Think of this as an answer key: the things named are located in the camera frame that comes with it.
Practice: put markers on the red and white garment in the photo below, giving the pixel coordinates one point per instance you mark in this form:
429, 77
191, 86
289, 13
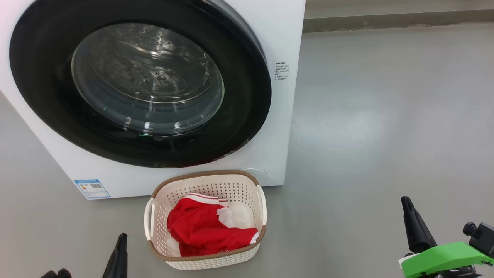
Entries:
200, 231

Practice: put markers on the black glass washing machine door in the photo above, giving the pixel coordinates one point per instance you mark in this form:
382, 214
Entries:
42, 77

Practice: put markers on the blue energy label sticker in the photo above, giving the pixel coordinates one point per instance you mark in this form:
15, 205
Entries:
92, 189

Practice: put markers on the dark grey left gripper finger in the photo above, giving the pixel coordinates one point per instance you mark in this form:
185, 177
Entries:
117, 262

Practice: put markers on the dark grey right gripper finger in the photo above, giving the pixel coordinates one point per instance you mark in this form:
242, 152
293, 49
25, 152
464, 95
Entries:
418, 235

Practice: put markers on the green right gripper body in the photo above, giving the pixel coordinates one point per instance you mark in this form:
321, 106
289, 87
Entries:
440, 260

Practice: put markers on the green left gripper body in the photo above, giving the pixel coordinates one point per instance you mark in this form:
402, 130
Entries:
58, 274

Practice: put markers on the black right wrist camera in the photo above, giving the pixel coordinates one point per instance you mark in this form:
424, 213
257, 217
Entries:
484, 239

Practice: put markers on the white washing machine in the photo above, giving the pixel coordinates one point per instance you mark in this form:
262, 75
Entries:
281, 116

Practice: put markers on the round white filter cover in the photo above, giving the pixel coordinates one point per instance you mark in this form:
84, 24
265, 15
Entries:
256, 173

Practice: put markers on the cream perforated laundry basket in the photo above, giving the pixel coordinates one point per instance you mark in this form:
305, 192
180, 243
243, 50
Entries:
212, 260

